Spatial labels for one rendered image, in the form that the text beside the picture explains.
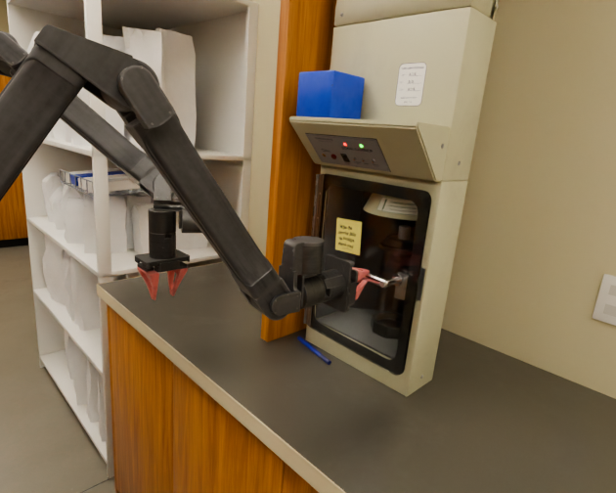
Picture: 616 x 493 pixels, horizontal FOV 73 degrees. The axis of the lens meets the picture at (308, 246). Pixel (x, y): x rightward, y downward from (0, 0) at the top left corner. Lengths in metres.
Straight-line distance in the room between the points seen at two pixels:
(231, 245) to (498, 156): 0.84
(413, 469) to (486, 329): 0.62
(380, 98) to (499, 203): 0.50
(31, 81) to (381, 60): 0.64
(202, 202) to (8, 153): 0.23
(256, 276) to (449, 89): 0.49
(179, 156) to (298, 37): 0.54
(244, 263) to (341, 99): 0.41
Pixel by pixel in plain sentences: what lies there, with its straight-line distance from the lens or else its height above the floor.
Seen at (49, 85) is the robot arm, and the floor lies 1.50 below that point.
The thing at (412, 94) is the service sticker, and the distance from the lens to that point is 0.89.
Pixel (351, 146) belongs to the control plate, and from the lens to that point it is 0.87.
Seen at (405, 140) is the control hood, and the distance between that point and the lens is 0.77.
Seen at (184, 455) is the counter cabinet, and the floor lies 0.61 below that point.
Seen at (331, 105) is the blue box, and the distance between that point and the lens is 0.87.
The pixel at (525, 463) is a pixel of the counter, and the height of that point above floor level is 0.94.
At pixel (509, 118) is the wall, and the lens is 1.26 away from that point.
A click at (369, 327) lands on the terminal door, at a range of 0.97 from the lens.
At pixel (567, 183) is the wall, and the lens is 1.21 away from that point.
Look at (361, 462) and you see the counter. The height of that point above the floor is 0.94.
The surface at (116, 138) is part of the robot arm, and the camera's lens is 0.98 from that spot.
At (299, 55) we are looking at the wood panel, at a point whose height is 1.65.
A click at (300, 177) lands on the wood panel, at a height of 1.37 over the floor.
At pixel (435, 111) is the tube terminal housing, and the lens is 0.86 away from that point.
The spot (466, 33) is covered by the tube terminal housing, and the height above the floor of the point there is 1.67.
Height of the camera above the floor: 1.47
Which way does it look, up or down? 15 degrees down
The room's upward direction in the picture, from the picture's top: 5 degrees clockwise
